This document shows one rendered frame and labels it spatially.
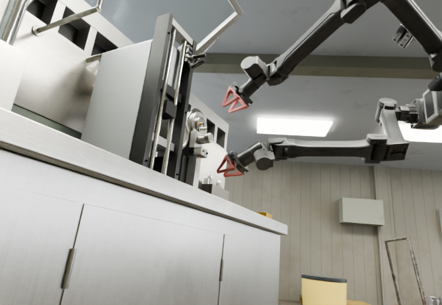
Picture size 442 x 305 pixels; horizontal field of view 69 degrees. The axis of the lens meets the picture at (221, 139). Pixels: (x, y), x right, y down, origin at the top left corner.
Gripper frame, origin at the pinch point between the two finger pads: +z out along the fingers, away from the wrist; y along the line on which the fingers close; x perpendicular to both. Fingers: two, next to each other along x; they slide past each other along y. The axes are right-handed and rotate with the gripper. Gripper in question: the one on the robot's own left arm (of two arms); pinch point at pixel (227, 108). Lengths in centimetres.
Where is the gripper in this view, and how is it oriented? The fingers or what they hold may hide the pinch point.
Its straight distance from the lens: 129.7
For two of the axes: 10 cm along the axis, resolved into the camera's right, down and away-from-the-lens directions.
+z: -7.4, 6.6, 1.4
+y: 4.5, 3.3, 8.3
